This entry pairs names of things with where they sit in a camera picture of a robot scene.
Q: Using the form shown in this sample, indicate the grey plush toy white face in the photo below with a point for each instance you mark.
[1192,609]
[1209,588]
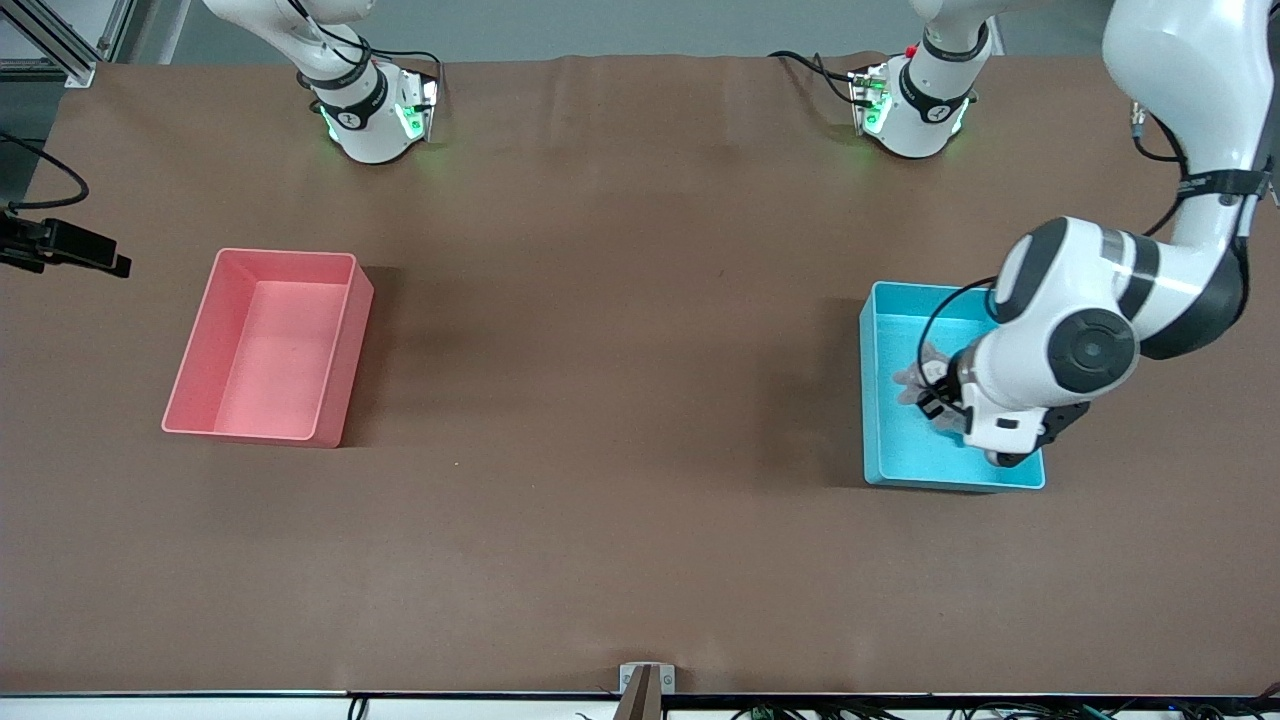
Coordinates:
[915,375]

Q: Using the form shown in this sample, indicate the pink plastic box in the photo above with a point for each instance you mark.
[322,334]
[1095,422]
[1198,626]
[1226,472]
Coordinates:
[270,400]

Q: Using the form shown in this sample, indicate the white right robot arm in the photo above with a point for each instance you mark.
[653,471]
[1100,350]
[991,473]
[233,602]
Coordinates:
[365,135]

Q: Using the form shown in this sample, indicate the slim aluminium frame profile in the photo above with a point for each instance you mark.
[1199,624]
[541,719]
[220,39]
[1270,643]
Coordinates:
[118,25]

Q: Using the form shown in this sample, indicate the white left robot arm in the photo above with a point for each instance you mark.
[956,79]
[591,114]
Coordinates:
[1090,340]

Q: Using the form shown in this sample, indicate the blue plastic box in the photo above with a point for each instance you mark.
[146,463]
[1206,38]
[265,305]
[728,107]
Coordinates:
[900,462]

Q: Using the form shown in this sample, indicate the brown upright post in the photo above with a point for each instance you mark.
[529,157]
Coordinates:
[642,700]

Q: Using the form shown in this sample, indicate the small metal edge bracket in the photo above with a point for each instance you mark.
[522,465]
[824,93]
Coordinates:
[630,678]

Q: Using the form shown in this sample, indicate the aluminium frame profile with foot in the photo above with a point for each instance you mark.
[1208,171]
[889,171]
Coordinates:
[60,45]

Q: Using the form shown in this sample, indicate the brown table cover sheet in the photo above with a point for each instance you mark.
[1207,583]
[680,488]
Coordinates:
[640,250]

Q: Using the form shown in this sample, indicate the white table edge rail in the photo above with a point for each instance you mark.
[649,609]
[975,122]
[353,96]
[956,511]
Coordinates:
[200,710]

